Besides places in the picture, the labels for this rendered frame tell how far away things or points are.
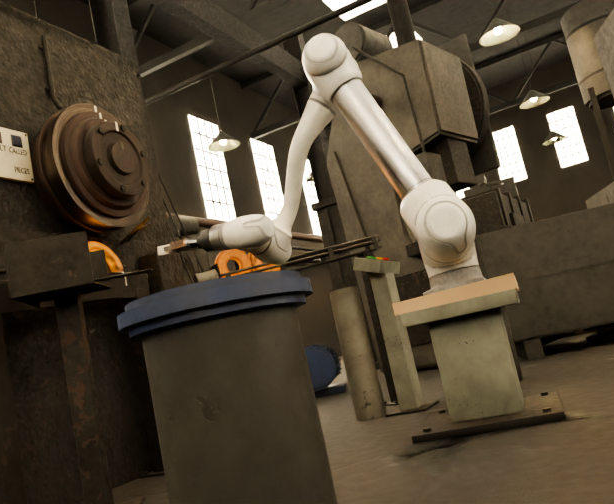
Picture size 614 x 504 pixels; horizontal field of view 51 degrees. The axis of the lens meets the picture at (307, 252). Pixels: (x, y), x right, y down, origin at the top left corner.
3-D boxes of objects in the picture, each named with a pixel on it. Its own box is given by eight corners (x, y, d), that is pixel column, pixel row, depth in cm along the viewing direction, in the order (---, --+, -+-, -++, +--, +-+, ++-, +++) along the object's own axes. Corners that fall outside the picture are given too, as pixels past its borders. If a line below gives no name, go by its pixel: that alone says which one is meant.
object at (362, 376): (352, 422, 248) (323, 292, 256) (363, 417, 259) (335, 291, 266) (380, 418, 243) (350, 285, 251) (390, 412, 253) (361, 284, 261)
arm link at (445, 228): (485, 243, 183) (491, 229, 162) (438, 274, 184) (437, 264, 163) (341, 44, 201) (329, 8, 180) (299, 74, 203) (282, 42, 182)
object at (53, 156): (50, 226, 212) (30, 95, 219) (145, 236, 254) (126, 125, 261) (63, 221, 209) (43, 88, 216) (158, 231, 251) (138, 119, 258)
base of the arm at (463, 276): (494, 285, 201) (489, 268, 202) (484, 281, 181) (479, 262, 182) (438, 299, 207) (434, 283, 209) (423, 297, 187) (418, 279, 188)
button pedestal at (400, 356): (383, 418, 240) (347, 259, 249) (403, 407, 261) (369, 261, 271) (423, 412, 233) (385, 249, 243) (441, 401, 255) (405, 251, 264)
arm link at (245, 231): (219, 246, 202) (242, 258, 213) (261, 237, 195) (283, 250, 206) (221, 214, 206) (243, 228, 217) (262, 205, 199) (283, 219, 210)
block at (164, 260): (146, 317, 247) (135, 257, 250) (159, 316, 254) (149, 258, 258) (167, 311, 242) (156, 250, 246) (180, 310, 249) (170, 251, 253)
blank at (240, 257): (209, 253, 260) (211, 251, 257) (242, 245, 268) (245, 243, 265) (219, 289, 259) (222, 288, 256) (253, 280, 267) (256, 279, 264)
